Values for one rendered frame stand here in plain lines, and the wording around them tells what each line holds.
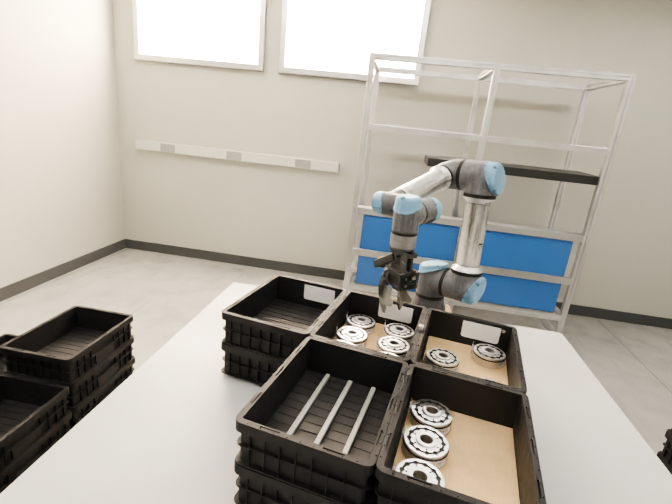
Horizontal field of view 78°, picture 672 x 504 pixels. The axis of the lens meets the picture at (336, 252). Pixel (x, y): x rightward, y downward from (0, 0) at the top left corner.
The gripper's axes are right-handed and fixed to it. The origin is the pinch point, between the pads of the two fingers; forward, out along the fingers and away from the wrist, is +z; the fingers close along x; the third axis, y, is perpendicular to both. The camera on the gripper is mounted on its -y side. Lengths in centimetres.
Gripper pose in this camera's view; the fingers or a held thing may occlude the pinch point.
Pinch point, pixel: (390, 306)
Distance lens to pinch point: 132.2
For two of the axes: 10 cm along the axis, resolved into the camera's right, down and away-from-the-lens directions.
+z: -0.7, 9.5, 3.1
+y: 4.4, 3.1, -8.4
